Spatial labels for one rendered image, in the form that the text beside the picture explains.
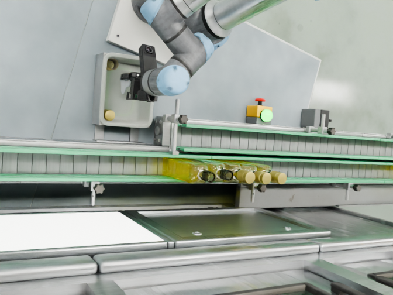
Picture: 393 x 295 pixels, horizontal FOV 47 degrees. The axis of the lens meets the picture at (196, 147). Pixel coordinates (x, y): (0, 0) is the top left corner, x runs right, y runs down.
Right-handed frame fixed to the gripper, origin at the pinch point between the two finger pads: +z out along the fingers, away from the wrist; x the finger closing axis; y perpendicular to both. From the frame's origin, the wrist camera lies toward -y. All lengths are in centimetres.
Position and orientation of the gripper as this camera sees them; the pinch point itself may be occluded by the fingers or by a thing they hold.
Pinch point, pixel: (129, 78)
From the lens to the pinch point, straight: 147.8
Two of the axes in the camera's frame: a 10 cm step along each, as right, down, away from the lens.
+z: -4.8, -0.8, 8.7
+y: -1.0, 9.9, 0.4
